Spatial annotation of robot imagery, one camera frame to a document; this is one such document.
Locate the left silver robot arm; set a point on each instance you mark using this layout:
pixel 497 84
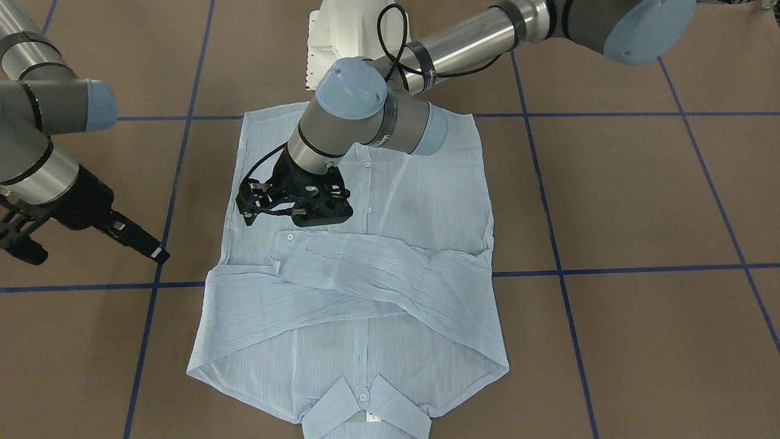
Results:
pixel 373 102

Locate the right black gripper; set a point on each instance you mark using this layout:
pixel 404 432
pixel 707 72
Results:
pixel 85 205

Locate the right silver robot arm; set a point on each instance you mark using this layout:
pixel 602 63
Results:
pixel 43 97

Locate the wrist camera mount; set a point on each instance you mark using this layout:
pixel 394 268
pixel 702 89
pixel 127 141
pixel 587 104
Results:
pixel 19 220
pixel 255 198

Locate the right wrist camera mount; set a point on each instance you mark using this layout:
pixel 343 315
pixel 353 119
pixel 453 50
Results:
pixel 19 220

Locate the light blue button-up shirt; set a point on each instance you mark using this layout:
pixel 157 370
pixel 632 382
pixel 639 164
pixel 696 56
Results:
pixel 372 327

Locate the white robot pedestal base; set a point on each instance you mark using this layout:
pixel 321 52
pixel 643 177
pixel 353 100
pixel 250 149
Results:
pixel 340 29

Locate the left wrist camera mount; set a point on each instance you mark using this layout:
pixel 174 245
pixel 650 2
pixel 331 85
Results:
pixel 255 198

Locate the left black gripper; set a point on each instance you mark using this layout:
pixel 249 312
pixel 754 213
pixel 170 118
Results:
pixel 285 172

